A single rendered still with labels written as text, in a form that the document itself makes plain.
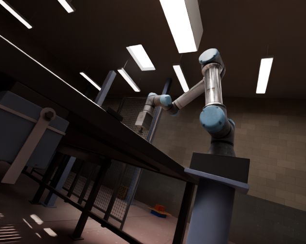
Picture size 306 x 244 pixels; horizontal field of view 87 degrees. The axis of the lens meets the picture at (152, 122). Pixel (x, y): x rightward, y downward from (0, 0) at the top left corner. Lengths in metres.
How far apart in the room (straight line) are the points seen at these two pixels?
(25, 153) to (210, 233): 0.72
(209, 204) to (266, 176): 4.86
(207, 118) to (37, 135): 0.67
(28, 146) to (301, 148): 5.97
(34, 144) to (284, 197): 5.54
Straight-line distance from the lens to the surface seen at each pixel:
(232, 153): 0.91
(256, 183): 5.59
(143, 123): 1.09
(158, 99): 1.11
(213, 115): 0.81
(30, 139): 0.41
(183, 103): 1.18
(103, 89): 3.09
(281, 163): 5.79
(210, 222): 0.84
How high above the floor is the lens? 0.76
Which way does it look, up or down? 19 degrees up
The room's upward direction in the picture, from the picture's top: 19 degrees clockwise
